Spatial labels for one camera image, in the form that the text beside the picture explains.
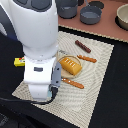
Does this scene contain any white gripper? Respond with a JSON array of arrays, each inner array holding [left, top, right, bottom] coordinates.
[[24, 57, 57, 100]]

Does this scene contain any yellow butter box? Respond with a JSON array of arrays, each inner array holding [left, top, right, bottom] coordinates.
[[14, 57, 25, 67]]

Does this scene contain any orange bread loaf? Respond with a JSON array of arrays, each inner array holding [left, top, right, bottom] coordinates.
[[60, 57, 82, 75]]

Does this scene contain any brown sausage stick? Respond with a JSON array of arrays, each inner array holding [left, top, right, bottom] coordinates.
[[75, 40, 91, 53]]

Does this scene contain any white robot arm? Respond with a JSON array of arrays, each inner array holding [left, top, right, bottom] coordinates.
[[0, 0, 58, 100]]

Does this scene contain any round wooden plate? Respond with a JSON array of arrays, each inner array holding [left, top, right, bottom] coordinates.
[[57, 55, 82, 78]]

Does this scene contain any beige woven placemat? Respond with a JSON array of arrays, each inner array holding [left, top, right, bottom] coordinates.
[[11, 30, 115, 128]]

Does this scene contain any dark grey pot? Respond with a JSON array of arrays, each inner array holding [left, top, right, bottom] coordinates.
[[55, 0, 78, 19]]

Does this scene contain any dark grey pan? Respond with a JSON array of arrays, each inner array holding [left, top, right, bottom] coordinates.
[[80, 2, 102, 25]]

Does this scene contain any pink tray mat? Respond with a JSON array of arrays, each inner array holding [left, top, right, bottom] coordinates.
[[58, 0, 128, 42]]

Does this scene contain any black pot lid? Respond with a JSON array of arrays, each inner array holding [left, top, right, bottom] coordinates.
[[89, 1, 104, 9]]

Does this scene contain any beige bowl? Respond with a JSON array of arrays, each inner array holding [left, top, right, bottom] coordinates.
[[117, 4, 128, 30]]

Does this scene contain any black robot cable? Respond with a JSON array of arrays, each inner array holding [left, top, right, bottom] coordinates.
[[0, 85, 60, 106]]

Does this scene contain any fork with wooden handle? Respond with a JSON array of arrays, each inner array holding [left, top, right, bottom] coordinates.
[[62, 78, 84, 89]]

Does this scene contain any knife with wooden handle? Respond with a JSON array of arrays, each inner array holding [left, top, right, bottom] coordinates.
[[59, 50, 97, 63]]

